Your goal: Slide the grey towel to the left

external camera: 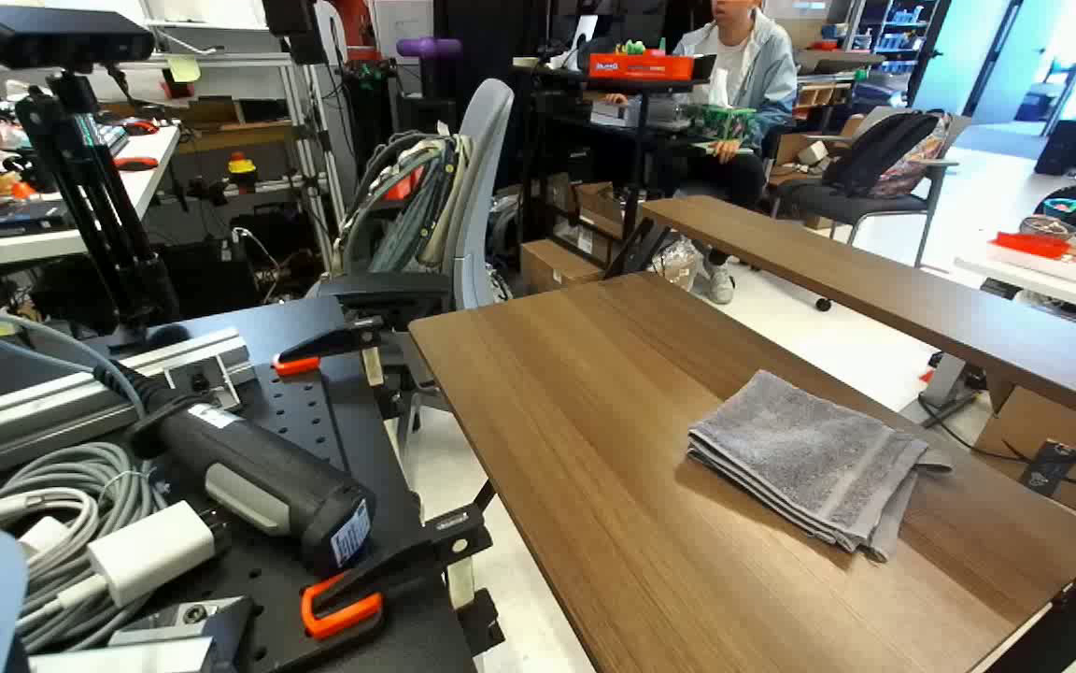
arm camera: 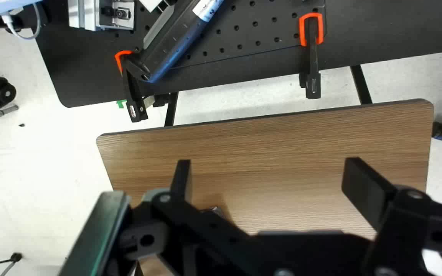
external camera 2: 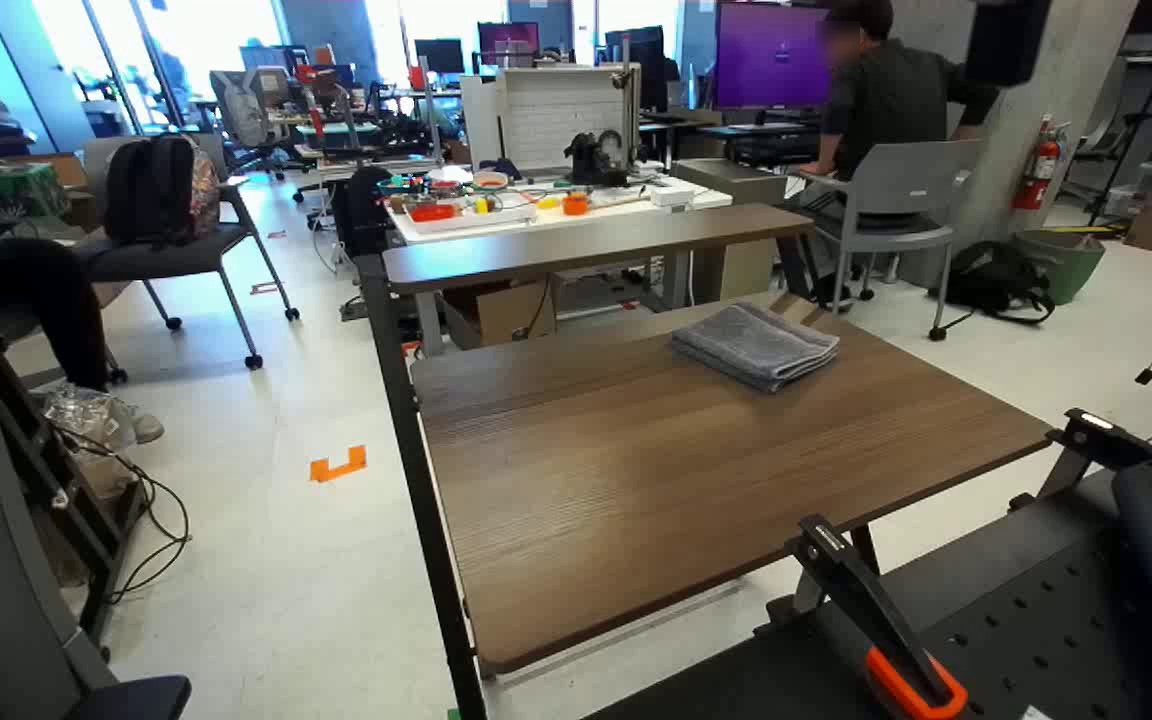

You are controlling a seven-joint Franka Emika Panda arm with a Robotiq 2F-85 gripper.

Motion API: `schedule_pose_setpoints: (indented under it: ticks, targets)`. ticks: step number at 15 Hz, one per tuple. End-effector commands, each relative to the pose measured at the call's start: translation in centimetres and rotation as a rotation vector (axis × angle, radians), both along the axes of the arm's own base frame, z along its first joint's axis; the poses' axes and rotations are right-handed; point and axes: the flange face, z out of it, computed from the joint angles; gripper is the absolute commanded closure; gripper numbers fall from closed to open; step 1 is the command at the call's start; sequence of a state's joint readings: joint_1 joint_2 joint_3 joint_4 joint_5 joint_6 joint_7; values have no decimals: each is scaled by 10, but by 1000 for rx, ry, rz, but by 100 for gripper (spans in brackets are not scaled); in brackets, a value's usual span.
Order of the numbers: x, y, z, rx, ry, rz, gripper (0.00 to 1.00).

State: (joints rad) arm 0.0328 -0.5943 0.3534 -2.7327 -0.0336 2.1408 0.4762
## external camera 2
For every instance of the wooden work table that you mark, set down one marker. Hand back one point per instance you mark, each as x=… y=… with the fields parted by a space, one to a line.
x=598 y=476

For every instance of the cardboard box under table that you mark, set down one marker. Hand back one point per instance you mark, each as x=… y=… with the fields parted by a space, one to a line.
x=505 y=312

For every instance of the orange floor tape marker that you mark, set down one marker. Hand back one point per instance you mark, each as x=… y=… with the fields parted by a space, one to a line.
x=328 y=470

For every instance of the black side table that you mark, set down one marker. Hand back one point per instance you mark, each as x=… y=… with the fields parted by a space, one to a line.
x=157 y=263

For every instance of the purple computer monitor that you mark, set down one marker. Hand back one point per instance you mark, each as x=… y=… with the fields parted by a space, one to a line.
x=768 y=52

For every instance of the seated person dark shirt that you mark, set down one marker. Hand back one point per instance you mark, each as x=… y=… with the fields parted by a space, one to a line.
x=885 y=91

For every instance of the white tray with items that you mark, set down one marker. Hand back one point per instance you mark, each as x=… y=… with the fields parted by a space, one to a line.
x=465 y=202

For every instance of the grey office chair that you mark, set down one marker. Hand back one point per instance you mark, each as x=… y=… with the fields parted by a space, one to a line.
x=901 y=198

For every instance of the black backpack on table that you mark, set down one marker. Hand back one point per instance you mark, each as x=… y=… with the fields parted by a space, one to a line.
x=160 y=188

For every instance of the red fire extinguisher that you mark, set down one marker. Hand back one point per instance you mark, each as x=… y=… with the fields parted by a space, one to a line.
x=1042 y=170

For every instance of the black bag on floor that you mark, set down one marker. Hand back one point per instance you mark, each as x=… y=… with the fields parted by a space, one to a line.
x=1002 y=282

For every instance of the black clamp at right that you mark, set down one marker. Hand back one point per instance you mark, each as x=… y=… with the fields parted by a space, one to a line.
x=1083 y=447

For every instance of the grey towel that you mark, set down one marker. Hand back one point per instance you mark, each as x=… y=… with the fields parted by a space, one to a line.
x=756 y=347

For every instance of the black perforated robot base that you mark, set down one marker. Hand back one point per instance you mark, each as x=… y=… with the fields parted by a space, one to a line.
x=1042 y=616

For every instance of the black orange clamp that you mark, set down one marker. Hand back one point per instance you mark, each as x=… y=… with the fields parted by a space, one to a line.
x=899 y=667

